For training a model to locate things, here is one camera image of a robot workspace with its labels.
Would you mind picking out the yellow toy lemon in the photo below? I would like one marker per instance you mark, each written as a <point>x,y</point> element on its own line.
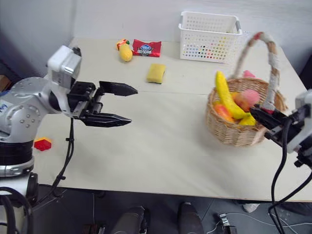
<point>248,120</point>

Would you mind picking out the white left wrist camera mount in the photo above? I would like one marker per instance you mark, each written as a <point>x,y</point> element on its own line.
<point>64,63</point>

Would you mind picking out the white perforated plastic basket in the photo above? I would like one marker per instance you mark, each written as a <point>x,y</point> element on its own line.
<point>207,36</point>

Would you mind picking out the red snack bag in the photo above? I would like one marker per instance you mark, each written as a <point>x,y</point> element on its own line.
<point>146,48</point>

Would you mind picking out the small orange juice carton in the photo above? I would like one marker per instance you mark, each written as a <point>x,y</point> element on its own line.
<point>121,44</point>

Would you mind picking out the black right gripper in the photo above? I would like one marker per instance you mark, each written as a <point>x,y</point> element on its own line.
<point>285,124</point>

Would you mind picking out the white object on floor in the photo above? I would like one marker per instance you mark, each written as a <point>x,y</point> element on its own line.
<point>251,207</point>

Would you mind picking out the pink toy peach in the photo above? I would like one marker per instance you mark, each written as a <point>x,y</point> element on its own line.
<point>248,98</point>

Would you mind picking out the red and yellow block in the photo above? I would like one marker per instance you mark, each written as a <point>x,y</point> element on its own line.
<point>42,144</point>

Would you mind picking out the yellow sponge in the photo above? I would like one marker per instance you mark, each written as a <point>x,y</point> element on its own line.
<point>156,73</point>

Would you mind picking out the silver robot torso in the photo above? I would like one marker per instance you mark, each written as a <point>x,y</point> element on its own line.
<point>14,202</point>

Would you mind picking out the pink soft toy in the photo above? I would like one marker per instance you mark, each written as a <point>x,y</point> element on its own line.
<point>248,74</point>

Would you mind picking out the orange toy fruit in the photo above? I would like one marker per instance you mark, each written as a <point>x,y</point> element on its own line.
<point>224,112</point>

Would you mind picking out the yellow toy mango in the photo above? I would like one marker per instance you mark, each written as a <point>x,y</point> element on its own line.
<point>125,54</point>

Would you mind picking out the black device on floor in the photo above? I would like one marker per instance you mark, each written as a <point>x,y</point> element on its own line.
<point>226,223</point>

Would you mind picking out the yellow toy banana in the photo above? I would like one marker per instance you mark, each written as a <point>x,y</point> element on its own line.
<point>226,95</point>

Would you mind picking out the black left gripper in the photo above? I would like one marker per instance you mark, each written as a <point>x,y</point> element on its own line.
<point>80,97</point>

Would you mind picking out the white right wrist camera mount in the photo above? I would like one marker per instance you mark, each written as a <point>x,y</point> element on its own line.
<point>302,102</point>

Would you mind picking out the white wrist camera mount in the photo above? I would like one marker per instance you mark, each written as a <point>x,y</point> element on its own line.
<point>64,63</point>
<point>302,102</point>

